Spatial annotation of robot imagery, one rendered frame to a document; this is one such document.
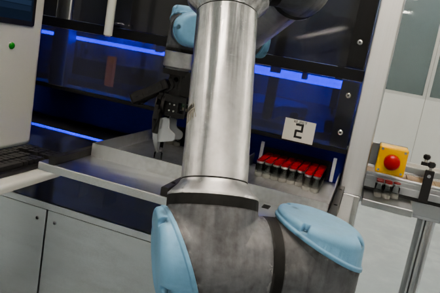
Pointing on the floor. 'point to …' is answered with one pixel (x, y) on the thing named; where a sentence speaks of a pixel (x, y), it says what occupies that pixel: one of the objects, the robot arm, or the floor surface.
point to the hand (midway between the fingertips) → (157, 145)
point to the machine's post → (375, 80)
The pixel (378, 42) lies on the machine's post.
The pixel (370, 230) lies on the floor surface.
